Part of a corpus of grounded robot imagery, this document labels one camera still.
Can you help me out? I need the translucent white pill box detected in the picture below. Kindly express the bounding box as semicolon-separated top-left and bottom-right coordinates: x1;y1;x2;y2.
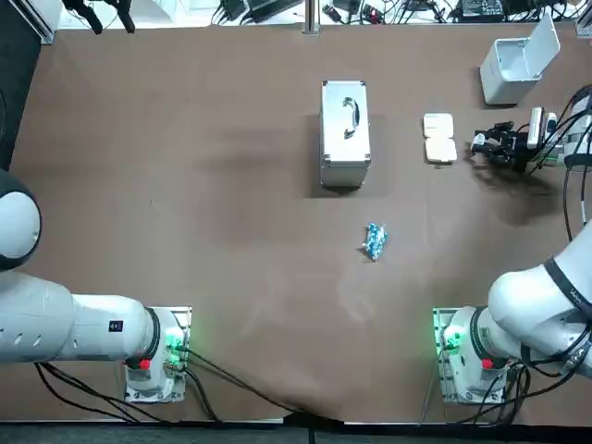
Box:
422;112;460;167

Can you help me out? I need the aluminium frame post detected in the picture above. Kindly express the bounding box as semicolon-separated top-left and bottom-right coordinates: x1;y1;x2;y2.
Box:
302;0;321;35

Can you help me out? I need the white bin with lid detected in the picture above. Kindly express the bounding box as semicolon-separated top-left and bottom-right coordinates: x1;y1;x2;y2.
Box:
478;12;562;107

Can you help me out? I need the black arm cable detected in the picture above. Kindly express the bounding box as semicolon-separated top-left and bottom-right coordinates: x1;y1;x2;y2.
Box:
522;85;592;244

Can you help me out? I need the aluminium carrying case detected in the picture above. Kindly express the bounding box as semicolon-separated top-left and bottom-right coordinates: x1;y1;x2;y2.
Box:
320;80;373;189

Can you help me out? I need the black base cable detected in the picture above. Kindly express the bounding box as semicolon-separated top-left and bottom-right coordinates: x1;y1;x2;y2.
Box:
183;347;327;423

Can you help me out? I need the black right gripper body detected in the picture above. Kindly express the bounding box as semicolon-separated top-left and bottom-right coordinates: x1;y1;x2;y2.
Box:
501;128;531;166

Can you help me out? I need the large black power adapter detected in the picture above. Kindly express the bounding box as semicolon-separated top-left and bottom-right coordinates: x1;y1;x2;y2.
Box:
457;0;508;13

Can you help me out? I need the blue and white packet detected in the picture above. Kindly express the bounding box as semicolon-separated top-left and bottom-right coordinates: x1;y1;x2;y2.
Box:
362;221;390;263

